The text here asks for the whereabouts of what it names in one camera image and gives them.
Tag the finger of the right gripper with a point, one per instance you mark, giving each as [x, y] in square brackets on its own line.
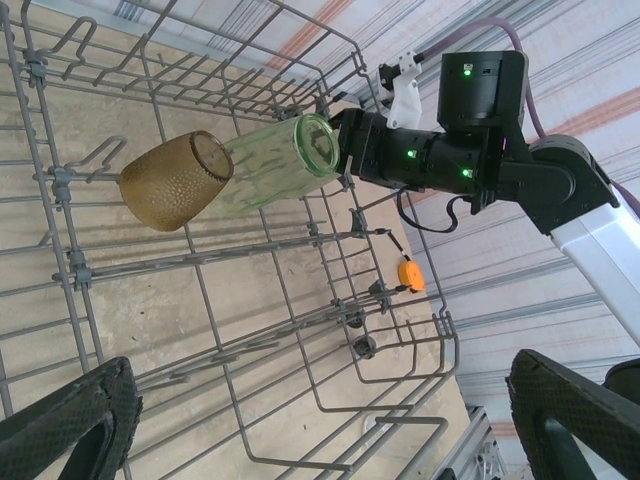
[351, 164]
[345, 121]

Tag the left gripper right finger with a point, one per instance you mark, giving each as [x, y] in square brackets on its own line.
[550, 400]

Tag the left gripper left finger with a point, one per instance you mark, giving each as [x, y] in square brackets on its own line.
[60, 430]

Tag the green ribbed glass cup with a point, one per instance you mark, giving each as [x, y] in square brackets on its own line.
[270, 170]

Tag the amber textured glass cup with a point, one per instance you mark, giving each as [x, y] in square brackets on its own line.
[170, 185]

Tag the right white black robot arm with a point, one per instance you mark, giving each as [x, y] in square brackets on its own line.
[600, 250]

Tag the orange tape measure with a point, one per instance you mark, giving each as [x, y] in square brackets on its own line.
[411, 276]

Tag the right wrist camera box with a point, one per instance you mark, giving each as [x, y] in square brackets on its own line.
[406, 95]

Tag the aluminium side frame rail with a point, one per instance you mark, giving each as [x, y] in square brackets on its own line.
[487, 440]

